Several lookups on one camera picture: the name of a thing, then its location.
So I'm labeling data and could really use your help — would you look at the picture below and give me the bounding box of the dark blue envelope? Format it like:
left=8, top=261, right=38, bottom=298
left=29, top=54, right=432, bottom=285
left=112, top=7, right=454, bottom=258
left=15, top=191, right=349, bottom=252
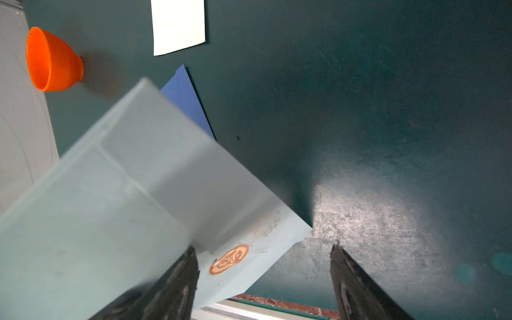
left=160, top=65, right=215, bottom=138

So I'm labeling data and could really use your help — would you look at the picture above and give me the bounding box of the cream envelope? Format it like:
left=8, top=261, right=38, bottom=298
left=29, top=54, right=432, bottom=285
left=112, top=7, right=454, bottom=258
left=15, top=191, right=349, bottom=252
left=151, top=0, right=206, bottom=56

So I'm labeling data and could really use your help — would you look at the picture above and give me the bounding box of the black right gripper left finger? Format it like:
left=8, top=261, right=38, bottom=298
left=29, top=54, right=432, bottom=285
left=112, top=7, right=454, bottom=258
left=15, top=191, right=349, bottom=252
left=91, top=247, right=199, bottom=319

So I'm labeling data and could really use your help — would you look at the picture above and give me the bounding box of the light blue envelope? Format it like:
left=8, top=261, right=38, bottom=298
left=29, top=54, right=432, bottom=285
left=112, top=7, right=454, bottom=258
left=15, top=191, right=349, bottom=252
left=1, top=78, right=311, bottom=319

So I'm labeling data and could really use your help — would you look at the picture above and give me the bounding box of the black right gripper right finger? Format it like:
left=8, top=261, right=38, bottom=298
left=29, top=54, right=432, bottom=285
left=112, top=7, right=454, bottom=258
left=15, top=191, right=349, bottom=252
left=330, top=243, right=413, bottom=320

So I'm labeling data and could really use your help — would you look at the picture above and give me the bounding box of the orange plastic bowl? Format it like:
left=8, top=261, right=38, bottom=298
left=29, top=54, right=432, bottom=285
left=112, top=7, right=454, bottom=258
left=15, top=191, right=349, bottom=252
left=26, top=27, right=84, bottom=93

